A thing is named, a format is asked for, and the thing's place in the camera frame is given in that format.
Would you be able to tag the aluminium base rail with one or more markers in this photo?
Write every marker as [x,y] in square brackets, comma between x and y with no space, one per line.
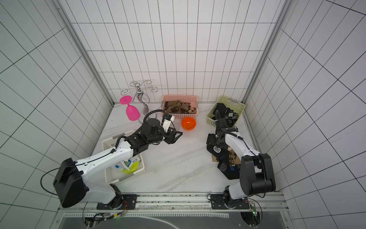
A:
[175,205]

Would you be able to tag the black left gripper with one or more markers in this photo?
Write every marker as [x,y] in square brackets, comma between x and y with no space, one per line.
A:
[171,139]

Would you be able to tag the clear plastic cup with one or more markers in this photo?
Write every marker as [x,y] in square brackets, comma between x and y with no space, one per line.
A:
[175,125]

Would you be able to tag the pink perforated plastic basket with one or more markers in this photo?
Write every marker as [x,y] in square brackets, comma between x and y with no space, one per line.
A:
[192,99]

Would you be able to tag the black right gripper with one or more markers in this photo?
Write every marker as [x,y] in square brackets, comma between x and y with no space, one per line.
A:
[218,124]

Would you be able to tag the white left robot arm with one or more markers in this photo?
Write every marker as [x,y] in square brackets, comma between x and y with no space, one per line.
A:
[73,183]

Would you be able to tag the orange plastic bowl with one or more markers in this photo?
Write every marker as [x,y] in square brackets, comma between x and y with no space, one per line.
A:
[188,123]

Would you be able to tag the chrome glass holder stand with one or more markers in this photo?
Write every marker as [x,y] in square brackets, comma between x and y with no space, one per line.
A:
[140,90]

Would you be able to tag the pink plastic wine glass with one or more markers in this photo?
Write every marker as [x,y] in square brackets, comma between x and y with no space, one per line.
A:
[132,112]

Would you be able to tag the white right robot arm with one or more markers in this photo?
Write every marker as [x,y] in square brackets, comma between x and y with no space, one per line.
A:
[256,172]

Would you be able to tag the white perforated plastic basket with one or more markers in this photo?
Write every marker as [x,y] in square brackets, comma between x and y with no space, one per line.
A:
[114,175]

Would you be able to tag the white sock neon yellow toe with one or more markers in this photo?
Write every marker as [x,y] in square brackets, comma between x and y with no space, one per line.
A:
[128,166]

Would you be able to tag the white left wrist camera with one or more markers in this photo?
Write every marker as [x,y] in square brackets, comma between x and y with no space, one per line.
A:
[167,121]

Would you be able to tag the black sock blue squares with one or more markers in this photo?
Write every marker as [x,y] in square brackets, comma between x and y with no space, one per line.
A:
[221,156]

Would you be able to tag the green perforated plastic basket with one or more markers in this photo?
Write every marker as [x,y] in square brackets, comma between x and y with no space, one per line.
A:
[238,107]

